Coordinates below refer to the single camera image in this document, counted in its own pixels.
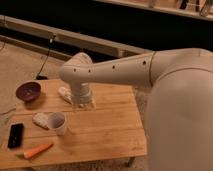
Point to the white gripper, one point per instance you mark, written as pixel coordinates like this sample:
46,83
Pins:
81,95

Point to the white sponge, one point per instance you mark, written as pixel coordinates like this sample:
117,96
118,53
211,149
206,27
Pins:
40,119

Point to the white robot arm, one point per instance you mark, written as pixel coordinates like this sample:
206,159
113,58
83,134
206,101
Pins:
179,116

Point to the purple ceramic bowl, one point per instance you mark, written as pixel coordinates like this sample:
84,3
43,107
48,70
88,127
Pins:
28,91

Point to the white tube bottle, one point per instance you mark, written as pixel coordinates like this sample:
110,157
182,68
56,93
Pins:
65,94

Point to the white mug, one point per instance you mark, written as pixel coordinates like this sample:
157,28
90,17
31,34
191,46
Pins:
57,122

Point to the wooden table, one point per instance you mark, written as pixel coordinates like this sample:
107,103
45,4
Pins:
113,129

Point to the orange carrot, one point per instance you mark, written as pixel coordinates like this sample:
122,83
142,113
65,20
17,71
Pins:
36,150

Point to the black smartphone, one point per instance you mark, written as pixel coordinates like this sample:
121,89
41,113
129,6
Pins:
15,136

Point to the long metal rail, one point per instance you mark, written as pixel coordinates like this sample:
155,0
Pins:
72,38

